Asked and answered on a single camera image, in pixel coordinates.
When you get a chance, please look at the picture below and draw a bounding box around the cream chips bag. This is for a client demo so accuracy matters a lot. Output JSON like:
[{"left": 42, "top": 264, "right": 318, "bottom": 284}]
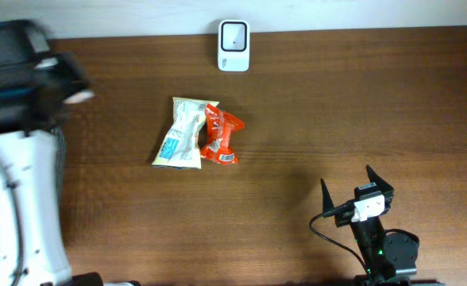
[{"left": 152, "top": 97, "right": 219, "bottom": 169}]

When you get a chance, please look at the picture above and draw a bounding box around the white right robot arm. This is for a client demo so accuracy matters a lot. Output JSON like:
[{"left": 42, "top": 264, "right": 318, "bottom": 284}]
[{"left": 309, "top": 165, "right": 440, "bottom": 285}]

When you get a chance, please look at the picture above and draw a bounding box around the black camera cable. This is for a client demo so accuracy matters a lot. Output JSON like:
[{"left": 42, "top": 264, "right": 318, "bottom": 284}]
[{"left": 308, "top": 204, "right": 372, "bottom": 275}]

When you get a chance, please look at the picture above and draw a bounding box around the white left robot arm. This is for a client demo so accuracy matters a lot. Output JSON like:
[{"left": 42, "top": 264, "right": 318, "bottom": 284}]
[{"left": 0, "top": 19, "right": 103, "bottom": 285}]

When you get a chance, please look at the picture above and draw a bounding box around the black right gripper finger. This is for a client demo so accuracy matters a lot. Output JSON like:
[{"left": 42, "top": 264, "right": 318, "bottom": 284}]
[
  {"left": 320, "top": 179, "right": 334, "bottom": 215},
  {"left": 366, "top": 165, "right": 392, "bottom": 191}
]

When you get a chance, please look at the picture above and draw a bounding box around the white barcode scanner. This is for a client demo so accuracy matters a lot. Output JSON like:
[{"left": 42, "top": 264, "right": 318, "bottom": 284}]
[{"left": 218, "top": 19, "right": 250, "bottom": 72}]

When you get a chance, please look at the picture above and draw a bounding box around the orange snack packet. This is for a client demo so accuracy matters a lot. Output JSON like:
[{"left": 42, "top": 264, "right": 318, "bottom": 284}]
[{"left": 201, "top": 104, "right": 245, "bottom": 165}]

